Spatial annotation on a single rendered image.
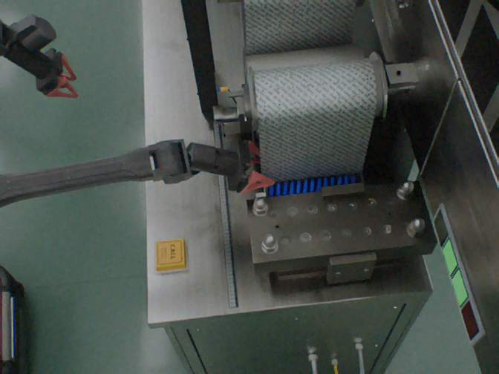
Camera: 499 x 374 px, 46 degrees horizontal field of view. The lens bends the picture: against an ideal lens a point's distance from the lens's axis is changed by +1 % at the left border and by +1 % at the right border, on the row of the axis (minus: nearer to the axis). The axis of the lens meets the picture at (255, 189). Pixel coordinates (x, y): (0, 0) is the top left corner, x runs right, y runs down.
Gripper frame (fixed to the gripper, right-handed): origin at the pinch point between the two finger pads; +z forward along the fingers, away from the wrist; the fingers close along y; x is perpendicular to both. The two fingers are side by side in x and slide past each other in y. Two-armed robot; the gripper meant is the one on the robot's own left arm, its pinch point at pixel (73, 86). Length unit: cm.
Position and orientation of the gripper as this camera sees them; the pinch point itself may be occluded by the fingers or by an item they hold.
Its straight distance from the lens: 160.9
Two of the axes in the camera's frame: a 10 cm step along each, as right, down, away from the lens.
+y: -2.3, -8.3, 5.1
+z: 5.1, 3.4, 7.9
